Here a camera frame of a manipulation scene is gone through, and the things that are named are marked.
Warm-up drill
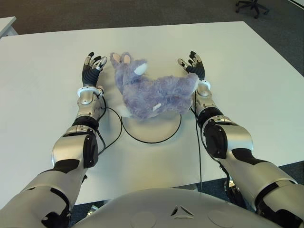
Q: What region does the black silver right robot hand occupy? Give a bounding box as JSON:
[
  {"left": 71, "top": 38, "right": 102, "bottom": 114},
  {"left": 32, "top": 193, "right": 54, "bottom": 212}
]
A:
[{"left": 177, "top": 50, "right": 206, "bottom": 80}]

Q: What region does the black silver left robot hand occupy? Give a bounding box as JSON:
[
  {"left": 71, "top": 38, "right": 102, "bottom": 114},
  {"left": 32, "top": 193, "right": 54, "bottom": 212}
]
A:
[{"left": 82, "top": 52, "right": 108, "bottom": 86}]

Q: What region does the purple plush bunny doll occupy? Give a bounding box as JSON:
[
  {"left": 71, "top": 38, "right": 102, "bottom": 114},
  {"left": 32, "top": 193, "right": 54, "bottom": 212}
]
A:
[{"left": 109, "top": 52, "right": 200, "bottom": 122}]

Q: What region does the white plate black rim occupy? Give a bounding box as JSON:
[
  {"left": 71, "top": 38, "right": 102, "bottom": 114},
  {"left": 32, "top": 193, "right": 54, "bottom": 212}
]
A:
[{"left": 121, "top": 113, "right": 182, "bottom": 143}]

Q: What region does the black office chair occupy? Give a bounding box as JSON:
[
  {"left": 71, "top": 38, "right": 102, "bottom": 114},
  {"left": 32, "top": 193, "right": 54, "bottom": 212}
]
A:
[{"left": 235, "top": 0, "right": 270, "bottom": 19}]

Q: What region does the white desk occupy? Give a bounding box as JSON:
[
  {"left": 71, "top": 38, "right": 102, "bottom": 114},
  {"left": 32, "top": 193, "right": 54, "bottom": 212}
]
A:
[{"left": 0, "top": 16, "right": 17, "bottom": 38}]

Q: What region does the silver table leg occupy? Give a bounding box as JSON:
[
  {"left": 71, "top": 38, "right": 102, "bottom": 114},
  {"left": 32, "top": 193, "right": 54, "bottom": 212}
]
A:
[{"left": 87, "top": 200, "right": 112, "bottom": 216}]

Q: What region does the grey robot torso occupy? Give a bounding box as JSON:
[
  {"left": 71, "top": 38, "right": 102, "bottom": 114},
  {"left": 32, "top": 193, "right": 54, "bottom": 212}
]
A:
[{"left": 73, "top": 187, "right": 278, "bottom": 228}]

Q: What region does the thin black left wrist cable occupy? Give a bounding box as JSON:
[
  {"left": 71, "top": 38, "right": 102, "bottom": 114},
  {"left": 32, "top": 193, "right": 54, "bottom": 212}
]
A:
[{"left": 97, "top": 95, "right": 123, "bottom": 155}]

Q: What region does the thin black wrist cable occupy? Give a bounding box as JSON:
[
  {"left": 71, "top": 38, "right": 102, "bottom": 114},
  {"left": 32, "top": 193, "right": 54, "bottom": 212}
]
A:
[
  {"left": 193, "top": 91, "right": 204, "bottom": 190},
  {"left": 97, "top": 95, "right": 123, "bottom": 155}
]

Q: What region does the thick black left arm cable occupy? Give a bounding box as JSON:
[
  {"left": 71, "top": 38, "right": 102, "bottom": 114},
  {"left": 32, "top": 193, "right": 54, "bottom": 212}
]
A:
[{"left": 96, "top": 129, "right": 106, "bottom": 156}]

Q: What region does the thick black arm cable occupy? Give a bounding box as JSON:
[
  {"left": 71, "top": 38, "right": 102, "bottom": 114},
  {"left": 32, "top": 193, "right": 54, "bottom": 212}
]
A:
[
  {"left": 96, "top": 129, "right": 106, "bottom": 156},
  {"left": 218, "top": 161, "right": 247, "bottom": 212}
]

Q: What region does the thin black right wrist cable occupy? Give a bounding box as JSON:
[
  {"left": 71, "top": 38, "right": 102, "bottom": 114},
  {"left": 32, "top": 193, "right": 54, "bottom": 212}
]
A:
[{"left": 193, "top": 91, "right": 204, "bottom": 190}]

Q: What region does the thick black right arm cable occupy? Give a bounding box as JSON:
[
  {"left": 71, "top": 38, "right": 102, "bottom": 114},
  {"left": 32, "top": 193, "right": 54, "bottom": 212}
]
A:
[{"left": 218, "top": 161, "right": 247, "bottom": 212}]

